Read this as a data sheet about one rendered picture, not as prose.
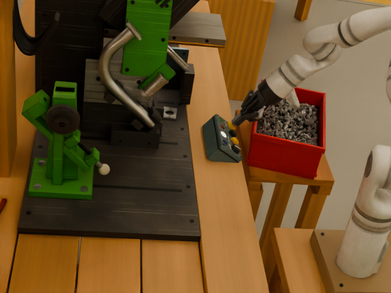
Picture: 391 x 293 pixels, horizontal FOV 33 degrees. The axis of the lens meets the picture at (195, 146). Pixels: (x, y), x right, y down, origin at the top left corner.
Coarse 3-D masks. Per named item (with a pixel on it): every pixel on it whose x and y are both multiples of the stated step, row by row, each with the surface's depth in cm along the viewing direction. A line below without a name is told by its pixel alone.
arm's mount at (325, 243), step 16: (320, 240) 160; (336, 240) 161; (320, 256) 157; (384, 256) 158; (320, 272) 157; (336, 272) 151; (384, 272) 153; (336, 288) 147; (352, 288) 148; (368, 288) 148; (384, 288) 149
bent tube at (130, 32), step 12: (132, 24) 167; (120, 36) 166; (132, 36) 166; (108, 48) 166; (108, 60) 168; (108, 72) 169; (108, 84) 170; (120, 96) 171; (132, 108) 173; (144, 120) 175; (156, 120) 176
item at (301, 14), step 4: (300, 0) 460; (304, 0) 458; (308, 0) 458; (300, 4) 461; (304, 4) 459; (308, 4) 461; (296, 8) 466; (300, 8) 463; (304, 8) 461; (308, 8) 464; (296, 12) 467; (300, 12) 464; (304, 12) 463; (308, 12) 467; (296, 16) 468; (300, 16) 465; (304, 16) 466; (300, 20) 466
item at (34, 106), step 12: (36, 96) 147; (48, 96) 149; (24, 108) 147; (36, 108) 145; (48, 108) 148; (36, 120) 147; (48, 132) 149; (72, 144) 153; (72, 156) 154; (84, 156) 158; (96, 156) 157; (84, 168) 157
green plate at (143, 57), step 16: (128, 0) 165; (144, 0) 166; (128, 16) 167; (144, 16) 168; (160, 16) 168; (144, 32) 169; (160, 32) 170; (128, 48) 170; (144, 48) 171; (160, 48) 171; (128, 64) 172; (144, 64) 172; (160, 64) 173
